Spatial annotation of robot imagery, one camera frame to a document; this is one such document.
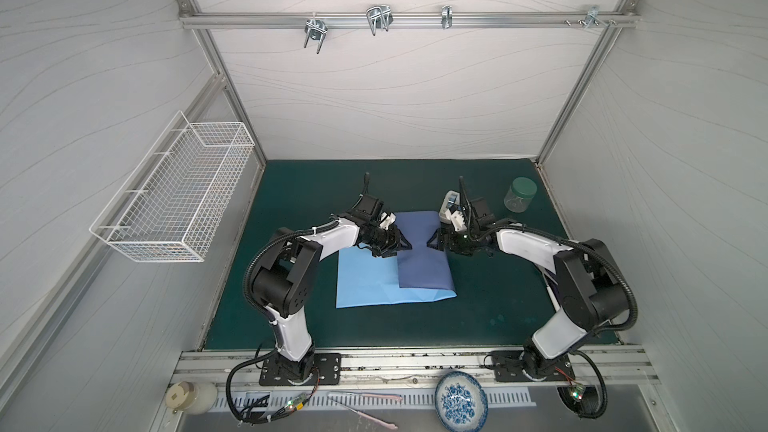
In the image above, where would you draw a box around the light blue wrapping paper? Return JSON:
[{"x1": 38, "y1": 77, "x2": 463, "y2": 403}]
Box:
[{"x1": 336, "y1": 211, "x2": 456, "y2": 309}]

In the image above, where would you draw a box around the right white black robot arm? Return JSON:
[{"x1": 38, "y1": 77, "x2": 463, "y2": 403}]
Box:
[{"x1": 428, "y1": 178, "x2": 639, "y2": 381}]

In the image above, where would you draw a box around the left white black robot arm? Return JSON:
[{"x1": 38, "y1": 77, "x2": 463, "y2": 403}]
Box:
[{"x1": 243, "y1": 173, "x2": 412, "y2": 383}]

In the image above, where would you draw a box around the green table mat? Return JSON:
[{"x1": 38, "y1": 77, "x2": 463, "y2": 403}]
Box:
[{"x1": 205, "y1": 159, "x2": 554, "y2": 350}]

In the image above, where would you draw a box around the green lid clear jar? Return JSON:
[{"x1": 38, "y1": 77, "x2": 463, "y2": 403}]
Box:
[{"x1": 504, "y1": 177, "x2": 538, "y2": 213}]

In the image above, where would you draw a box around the blue white patterned plate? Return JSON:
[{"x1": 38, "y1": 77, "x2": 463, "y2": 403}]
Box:
[{"x1": 434, "y1": 371, "x2": 489, "y2": 432}]

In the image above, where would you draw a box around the left metal hook clamp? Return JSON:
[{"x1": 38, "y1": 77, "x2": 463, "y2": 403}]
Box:
[{"x1": 303, "y1": 18, "x2": 328, "y2": 54}]

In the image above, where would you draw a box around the metal hook clamp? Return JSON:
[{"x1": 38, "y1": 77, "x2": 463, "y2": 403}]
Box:
[
  {"x1": 303, "y1": 18, "x2": 328, "y2": 54},
  {"x1": 365, "y1": 4, "x2": 393, "y2": 36}
]

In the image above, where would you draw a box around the middle metal hook clamp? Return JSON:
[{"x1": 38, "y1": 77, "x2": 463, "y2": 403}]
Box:
[{"x1": 365, "y1": 4, "x2": 393, "y2": 36}]

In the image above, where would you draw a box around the white round container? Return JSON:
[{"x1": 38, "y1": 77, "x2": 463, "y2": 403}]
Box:
[{"x1": 164, "y1": 381, "x2": 218, "y2": 415}]

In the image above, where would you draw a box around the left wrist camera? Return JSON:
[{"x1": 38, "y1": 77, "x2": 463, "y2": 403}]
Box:
[{"x1": 379, "y1": 212, "x2": 396, "y2": 230}]

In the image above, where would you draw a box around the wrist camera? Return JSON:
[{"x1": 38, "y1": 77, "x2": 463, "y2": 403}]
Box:
[
  {"x1": 379, "y1": 212, "x2": 396, "y2": 230},
  {"x1": 448, "y1": 209, "x2": 467, "y2": 233}
]

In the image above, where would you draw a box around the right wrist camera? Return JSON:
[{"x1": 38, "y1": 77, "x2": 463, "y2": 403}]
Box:
[{"x1": 448, "y1": 209, "x2": 467, "y2": 233}]

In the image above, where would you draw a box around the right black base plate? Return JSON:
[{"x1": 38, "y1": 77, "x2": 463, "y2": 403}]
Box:
[{"x1": 482, "y1": 349, "x2": 575, "y2": 383}]

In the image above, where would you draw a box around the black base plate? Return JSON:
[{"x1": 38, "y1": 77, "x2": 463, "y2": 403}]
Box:
[
  {"x1": 259, "y1": 352, "x2": 341, "y2": 386},
  {"x1": 482, "y1": 349, "x2": 575, "y2": 383}
]

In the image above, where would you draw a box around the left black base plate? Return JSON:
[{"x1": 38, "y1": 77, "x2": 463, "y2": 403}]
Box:
[{"x1": 259, "y1": 352, "x2": 341, "y2": 386}]

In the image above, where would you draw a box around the white wire basket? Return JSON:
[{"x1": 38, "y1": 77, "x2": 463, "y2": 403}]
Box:
[{"x1": 89, "y1": 111, "x2": 255, "y2": 263}]

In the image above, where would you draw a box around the small metal ring clamp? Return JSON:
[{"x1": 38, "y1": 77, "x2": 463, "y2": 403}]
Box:
[{"x1": 441, "y1": 5, "x2": 453, "y2": 30}]

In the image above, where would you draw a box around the aluminium top cross rail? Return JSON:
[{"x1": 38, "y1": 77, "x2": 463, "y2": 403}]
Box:
[{"x1": 180, "y1": 9, "x2": 641, "y2": 30}]

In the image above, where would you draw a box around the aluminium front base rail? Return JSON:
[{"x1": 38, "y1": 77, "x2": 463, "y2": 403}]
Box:
[{"x1": 171, "y1": 345, "x2": 661, "y2": 391}]

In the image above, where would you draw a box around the right metal bracket clamp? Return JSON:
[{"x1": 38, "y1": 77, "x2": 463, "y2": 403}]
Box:
[{"x1": 564, "y1": 6, "x2": 618, "y2": 30}]

